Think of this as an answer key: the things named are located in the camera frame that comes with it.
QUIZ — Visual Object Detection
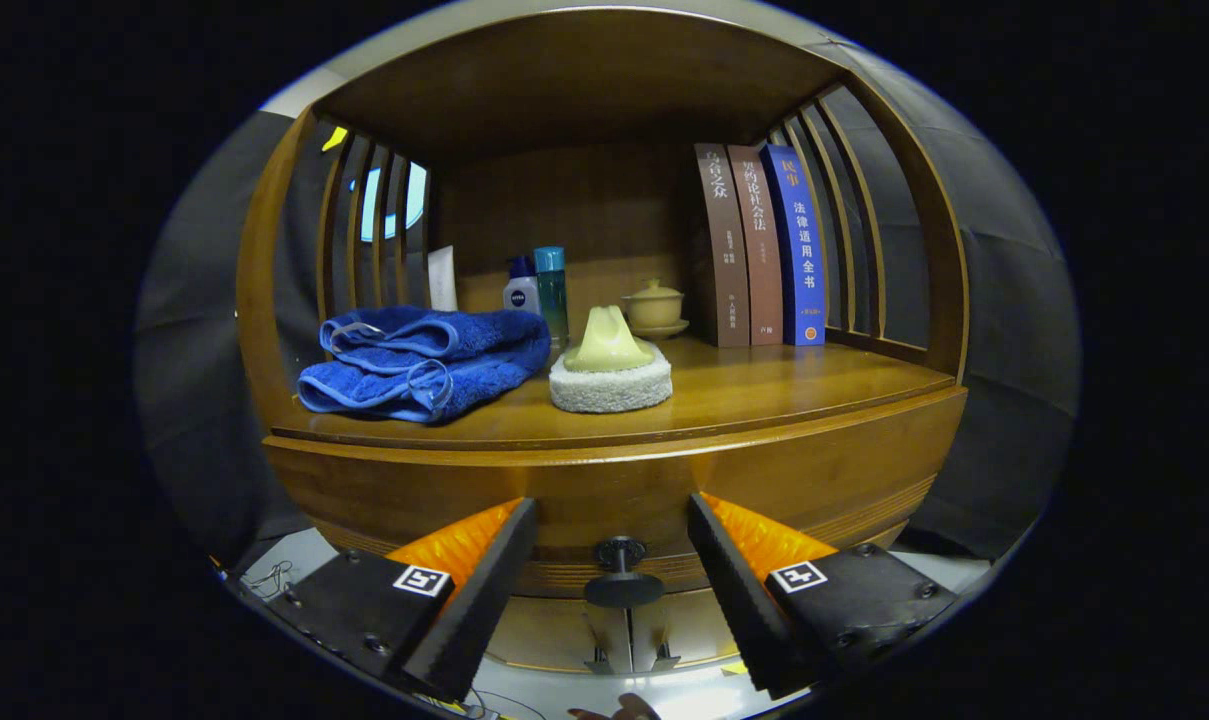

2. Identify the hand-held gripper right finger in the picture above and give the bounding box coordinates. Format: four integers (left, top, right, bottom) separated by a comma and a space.
686, 492, 960, 701

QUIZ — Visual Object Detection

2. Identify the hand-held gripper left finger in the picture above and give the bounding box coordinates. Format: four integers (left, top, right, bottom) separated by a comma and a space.
264, 497, 540, 703

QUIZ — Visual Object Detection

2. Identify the wooden drawer with black knob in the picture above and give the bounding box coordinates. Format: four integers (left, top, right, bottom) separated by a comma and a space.
262, 385, 968, 609

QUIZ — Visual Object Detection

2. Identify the cream-handled white scrub sponge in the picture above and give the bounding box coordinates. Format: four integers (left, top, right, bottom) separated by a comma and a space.
548, 305, 674, 414

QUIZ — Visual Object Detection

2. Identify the wooden cabinet door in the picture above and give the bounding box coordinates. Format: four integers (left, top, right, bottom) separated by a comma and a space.
629, 590, 745, 669
484, 595, 615, 673

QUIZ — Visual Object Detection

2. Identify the wooden countertop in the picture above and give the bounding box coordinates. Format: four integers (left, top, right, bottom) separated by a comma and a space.
269, 335, 957, 451

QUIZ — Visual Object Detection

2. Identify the wooden cabinet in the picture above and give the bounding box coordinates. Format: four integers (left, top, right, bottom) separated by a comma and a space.
236, 8, 970, 676

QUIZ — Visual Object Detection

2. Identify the blue folded towel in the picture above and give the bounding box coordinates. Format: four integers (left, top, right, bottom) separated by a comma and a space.
296, 305, 553, 424

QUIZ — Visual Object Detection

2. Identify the beige lidded teacup with saucer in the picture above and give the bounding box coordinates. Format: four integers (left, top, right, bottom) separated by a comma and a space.
621, 279, 691, 341

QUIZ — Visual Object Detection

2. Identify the white bottle with blue cap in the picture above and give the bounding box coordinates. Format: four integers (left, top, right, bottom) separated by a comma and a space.
502, 255, 542, 316

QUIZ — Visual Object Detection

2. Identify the teal bottle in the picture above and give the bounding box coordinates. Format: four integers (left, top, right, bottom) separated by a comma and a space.
533, 246, 571, 351

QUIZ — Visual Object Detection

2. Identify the white tube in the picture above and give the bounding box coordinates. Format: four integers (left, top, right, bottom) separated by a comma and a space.
427, 245, 459, 312

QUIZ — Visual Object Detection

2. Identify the reddish brown book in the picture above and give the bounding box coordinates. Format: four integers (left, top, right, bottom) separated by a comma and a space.
727, 145, 785, 347

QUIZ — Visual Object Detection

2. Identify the dark brown book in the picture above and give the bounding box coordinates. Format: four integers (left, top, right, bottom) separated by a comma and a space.
694, 143, 751, 348

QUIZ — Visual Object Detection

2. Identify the blue book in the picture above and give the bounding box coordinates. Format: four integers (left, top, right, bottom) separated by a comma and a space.
761, 144, 827, 347

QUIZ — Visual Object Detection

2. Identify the tangle of thin cables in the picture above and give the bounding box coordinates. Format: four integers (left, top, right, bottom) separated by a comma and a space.
239, 560, 295, 601

